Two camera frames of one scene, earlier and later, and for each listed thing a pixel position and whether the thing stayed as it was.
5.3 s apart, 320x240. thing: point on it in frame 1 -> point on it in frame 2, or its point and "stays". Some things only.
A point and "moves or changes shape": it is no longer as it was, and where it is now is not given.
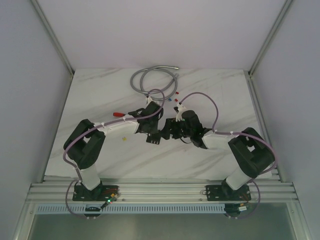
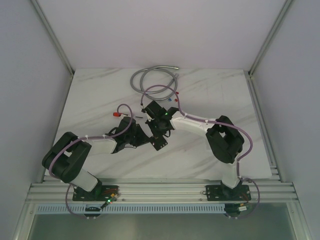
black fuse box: [154, 138] moves or changes shape
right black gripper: [170, 123] -> [150, 124]
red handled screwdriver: [118, 114] stays
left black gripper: [152, 137] -> [139, 135]
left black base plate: [102, 193] stays
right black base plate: [224, 192] stays
